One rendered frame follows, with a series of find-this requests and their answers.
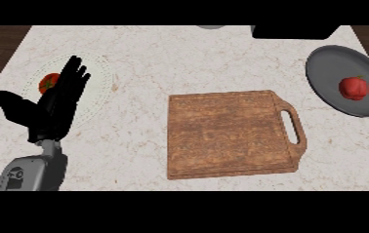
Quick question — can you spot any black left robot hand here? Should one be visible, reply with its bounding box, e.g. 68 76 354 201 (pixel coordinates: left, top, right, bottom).
0 55 93 144

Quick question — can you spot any brown wooden cutting board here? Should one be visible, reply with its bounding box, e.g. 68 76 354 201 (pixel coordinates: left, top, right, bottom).
165 89 309 180

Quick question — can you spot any grey pan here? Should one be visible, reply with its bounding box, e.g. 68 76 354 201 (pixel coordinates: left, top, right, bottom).
304 44 369 118

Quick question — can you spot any red bell pepper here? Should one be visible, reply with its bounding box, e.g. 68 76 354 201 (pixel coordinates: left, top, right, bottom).
338 75 369 101

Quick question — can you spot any red tomato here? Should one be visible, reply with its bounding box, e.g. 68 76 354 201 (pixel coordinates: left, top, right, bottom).
37 72 62 96

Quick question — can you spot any white round plate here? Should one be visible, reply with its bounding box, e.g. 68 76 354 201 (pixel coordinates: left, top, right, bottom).
22 53 117 130

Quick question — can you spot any grey round object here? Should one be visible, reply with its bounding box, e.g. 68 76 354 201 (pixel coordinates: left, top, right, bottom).
196 24 227 30

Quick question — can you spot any black appliance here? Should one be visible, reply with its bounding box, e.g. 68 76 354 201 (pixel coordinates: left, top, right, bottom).
251 24 341 41

